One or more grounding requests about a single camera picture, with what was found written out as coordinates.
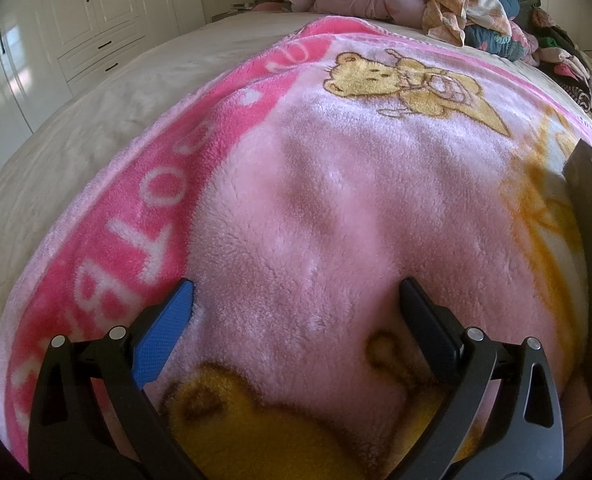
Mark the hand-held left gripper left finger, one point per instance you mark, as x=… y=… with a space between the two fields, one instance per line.
x=163 y=335

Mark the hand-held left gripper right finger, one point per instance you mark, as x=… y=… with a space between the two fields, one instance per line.
x=428 y=332

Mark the pink bear printed blanket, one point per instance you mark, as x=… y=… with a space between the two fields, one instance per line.
x=326 y=200

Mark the bed with beige cover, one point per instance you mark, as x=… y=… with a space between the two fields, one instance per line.
x=101 y=110

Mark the pile of mixed clothes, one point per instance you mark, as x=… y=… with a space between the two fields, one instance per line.
x=580 y=70

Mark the pink crumpled garment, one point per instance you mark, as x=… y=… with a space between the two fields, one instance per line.
x=525 y=42

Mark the white wardrobe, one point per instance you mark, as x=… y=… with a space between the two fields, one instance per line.
x=76 y=35

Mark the cream patterned garment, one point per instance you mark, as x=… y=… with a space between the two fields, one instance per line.
x=450 y=5

